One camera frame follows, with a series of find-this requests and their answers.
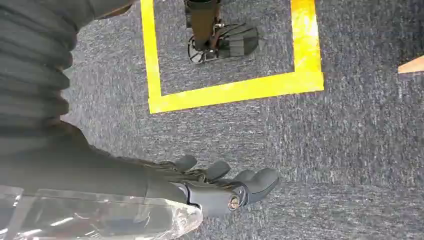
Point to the ribbed grey right arm sleeve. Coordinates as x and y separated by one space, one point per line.
33 66

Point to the pale wooden table corner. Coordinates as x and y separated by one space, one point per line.
411 66

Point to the yellow floor tape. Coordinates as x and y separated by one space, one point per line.
232 87

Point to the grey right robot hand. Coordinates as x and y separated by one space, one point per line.
99 175

